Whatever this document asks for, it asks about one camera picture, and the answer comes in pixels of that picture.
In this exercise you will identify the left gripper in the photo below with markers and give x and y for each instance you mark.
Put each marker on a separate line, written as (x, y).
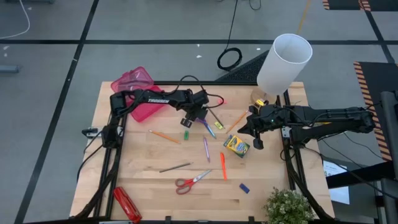
(194, 104)

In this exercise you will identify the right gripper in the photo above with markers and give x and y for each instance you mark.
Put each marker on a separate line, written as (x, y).
(269, 121)

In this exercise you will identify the orange pencil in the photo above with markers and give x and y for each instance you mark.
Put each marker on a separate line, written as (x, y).
(164, 137)
(236, 122)

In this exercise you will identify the yellow green crayon box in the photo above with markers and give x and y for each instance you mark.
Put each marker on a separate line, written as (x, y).
(237, 146)

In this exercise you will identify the blue purple pen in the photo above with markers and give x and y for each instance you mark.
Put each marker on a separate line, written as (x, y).
(210, 130)

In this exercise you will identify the green eraser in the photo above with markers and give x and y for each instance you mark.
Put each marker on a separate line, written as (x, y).
(186, 134)

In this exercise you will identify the yellow eraser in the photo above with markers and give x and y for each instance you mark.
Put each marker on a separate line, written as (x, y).
(218, 125)

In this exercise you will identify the orange marker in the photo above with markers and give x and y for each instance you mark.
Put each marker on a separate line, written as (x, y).
(223, 166)

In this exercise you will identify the grey pencil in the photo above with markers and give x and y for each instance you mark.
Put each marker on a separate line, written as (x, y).
(175, 167)

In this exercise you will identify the blue eraser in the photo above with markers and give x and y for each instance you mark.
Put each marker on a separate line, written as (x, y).
(244, 188)

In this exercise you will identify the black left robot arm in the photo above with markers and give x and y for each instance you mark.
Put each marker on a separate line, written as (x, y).
(155, 99)

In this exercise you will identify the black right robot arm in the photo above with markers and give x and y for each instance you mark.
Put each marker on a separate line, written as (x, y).
(326, 116)

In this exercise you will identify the black floor mat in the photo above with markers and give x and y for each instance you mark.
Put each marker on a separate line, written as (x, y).
(248, 73)

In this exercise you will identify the white shade table lamp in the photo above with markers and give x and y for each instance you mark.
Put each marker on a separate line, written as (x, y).
(284, 65)

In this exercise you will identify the pink transparent pencil case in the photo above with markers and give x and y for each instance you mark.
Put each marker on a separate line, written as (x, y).
(133, 77)

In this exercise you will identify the small potted plant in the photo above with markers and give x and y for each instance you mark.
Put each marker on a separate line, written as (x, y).
(289, 207)

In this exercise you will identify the white paper sheet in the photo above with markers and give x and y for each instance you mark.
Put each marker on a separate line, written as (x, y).
(340, 194)

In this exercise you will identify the black metal beam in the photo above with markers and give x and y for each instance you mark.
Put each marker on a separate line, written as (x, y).
(357, 177)

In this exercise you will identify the red stapler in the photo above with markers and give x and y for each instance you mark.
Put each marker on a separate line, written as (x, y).
(127, 204)

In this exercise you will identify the hazard striped black mat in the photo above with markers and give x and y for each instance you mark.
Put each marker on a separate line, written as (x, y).
(373, 74)
(342, 3)

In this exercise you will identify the grey metal foot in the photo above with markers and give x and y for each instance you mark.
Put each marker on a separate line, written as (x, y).
(9, 68)

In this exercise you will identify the grey metal post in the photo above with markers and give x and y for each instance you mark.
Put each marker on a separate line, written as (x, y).
(388, 140)

